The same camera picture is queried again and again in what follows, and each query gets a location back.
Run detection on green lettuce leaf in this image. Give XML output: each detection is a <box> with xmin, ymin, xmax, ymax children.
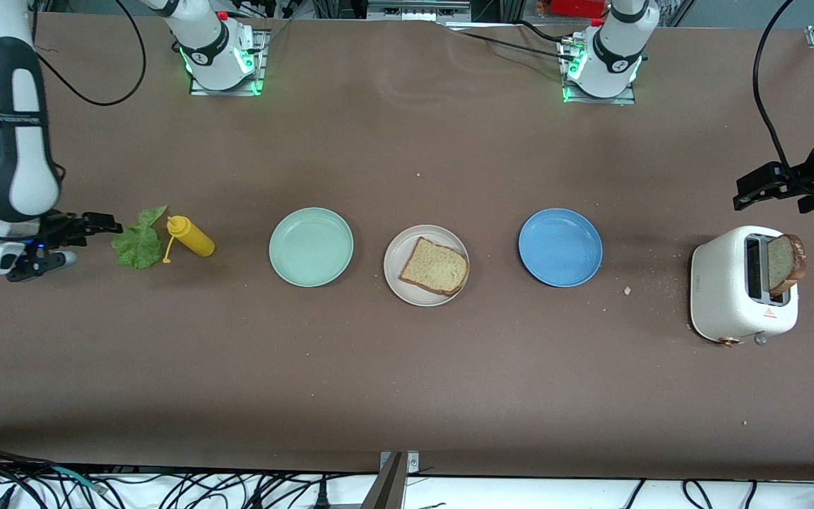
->
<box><xmin>112</xmin><ymin>206</ymin><xmax>169</xmax><ymax>270</ymax></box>

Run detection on dark crust bread slice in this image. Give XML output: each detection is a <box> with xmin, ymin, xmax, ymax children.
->
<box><xmin>767</xmin><ymin>234</ymin><xmax>808</xmax><ymax>298</ymax></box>

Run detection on yellow mustard squeeze bottle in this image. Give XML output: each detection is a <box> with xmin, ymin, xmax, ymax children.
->
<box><xmin>162</xmin><ymin>216</ymin><xmax>216</xmax><ymax>265</ymax></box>

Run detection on light bread slice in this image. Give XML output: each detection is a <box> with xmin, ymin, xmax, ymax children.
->
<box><xmin>399</xmin><ymin>237</ymin><xmax>469</xmax><ymax>297</ymax></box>

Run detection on blue plate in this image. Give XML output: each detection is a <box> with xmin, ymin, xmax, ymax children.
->
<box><xmin>518</xmin><ymin>208</ymin><xmax>603</xmax><ymax>288</ymax></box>

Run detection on mint green plate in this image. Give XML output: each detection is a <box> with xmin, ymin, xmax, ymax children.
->
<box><xmin>269</xmin><ymin>206</ymin><xmax>355</xmax><ymax>288</ymax></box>

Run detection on beige plate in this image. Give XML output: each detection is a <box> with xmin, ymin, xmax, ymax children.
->
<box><xmin>383</xmin><ymin>224</ymin><xmax>471</xmax><ymax>308</ymax></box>

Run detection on white toaster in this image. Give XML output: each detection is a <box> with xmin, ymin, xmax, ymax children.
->
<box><xmin>690</xmin><ymin>226</ymin><xmax>800</xmax><ymax>348</ymax></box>

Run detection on red box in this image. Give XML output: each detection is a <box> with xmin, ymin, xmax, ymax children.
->
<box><xmin>548</xmin><ymin>0</ymin><xmax>607</xmax><ymax>18</ymax></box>

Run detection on grey metal box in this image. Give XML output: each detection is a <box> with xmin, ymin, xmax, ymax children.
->
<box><xmin>367</xmin><ymin>0</ymin><xmax>471</xmax><ymax>22</ymax></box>

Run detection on grey aluminium bar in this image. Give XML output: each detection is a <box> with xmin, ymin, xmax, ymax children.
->
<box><xmin>359</xmin><ymin>451</ymin><xmax>408</xmax><ymax>509</ymax></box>

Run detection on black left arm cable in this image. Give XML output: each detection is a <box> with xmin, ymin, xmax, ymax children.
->
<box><xmin>753</xmin><ymin>0</ymin><xmax>798</xmax><ymax>172</ymax></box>

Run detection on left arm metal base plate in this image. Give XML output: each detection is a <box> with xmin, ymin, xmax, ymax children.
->
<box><xmin>559</xmin><ymin>39</ymin><xmax>637</xmax><ymax>105</ymax></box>

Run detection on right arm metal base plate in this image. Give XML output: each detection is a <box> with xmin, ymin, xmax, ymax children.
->
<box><xmin>188</xmin><ymin>28</ymin><xmax>268</xmax><ymax>97</ymax></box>

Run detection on teal cable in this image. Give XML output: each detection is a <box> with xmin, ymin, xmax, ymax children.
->
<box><xmin>50</xmin><ymin>465</ymin><xmax>107</xmax><ymax>493</ymax></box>

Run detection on short black base cable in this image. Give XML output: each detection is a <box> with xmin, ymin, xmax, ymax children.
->
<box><xmin>517</xmin><ymin>20</ymin><xmax>565</xmax><ymax>45</ymax></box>

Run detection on long black base cable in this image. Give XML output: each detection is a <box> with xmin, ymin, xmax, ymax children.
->
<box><xmin>460</xmin><ymin>30</ymin><xmax>579</xmax><ymax>61</ymax></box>

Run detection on small metal bracket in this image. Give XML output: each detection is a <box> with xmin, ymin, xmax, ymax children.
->
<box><xmin>379</xmin><ymin>450</ymin><xmax>420</xmax><ymax>476</ymax></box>

